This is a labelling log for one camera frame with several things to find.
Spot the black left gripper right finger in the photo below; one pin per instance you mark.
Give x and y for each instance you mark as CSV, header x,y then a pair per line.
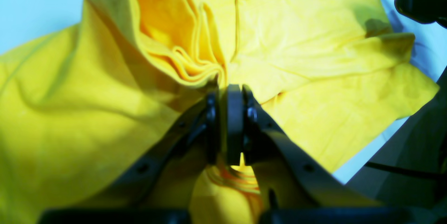
x,y
294,188

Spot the yellow T-shirt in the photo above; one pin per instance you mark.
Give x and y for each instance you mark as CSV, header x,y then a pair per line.
x,y
80,105

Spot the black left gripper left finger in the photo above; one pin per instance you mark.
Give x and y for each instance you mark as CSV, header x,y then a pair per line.
x,y
157,188

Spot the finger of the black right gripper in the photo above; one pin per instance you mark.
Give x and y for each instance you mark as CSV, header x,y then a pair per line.
x,y
423,11

